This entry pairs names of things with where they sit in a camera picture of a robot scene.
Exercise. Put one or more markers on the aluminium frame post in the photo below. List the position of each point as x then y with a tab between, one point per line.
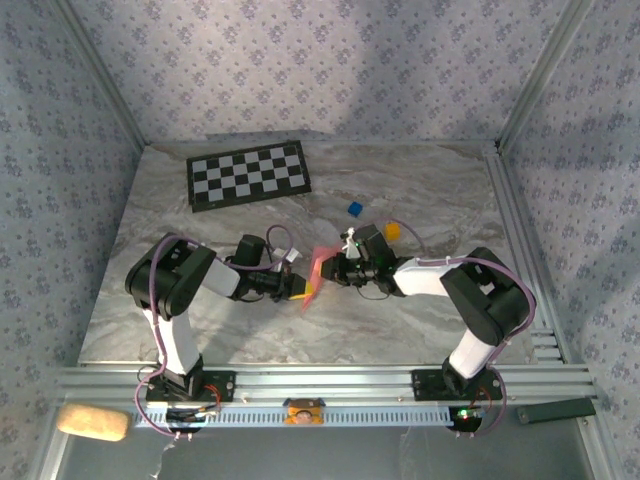
100	75
545	70

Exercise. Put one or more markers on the orange cartoon figure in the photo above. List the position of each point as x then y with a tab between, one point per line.
303	414

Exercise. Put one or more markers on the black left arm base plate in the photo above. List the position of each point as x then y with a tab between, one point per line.
220	387

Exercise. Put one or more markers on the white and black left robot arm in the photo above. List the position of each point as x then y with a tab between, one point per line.
175	342

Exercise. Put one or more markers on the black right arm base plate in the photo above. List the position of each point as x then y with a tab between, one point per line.
425	385

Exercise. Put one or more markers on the aluminium side rail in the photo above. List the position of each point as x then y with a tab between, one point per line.
505	200

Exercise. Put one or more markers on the pink cloth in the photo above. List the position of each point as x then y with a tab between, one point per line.
316	265

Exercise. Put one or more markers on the small blue cube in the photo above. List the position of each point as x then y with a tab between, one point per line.
355	210

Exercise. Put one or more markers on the long aluminium mounting rail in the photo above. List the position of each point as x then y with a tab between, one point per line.
325	382

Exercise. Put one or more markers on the tan sponge block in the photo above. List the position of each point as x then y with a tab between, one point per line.
92	422

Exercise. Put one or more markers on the small yellow cube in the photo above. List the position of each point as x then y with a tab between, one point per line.
393	231

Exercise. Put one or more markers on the black white checkerboard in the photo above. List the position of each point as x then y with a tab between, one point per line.
250	175

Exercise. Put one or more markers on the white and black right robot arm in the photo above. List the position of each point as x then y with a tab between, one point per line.
420	281

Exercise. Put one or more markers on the black flat bar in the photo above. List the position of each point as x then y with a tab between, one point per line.
555	411

